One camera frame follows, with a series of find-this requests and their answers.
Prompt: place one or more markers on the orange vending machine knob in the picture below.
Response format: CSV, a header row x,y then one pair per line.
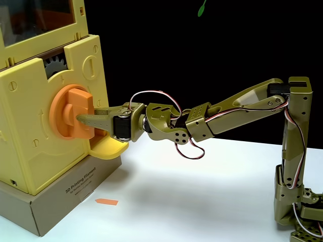
x,y
80,100

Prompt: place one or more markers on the yellow capsule vending machine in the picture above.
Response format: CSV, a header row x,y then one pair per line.
x,y
25,121

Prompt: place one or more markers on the yellow dispensing tray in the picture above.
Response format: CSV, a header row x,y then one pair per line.
x,y
108,151

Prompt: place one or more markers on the grey plastic gear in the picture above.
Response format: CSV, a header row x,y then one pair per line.
x,y
55,66

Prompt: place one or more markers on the orange paper arrow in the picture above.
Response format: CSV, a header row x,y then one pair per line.
x,y
107,202

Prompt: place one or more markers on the brown cardboard filament box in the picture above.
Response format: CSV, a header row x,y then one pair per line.
x,y
50,209

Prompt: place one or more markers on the green plant leaf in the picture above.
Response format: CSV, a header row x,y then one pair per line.
x,y
201,11

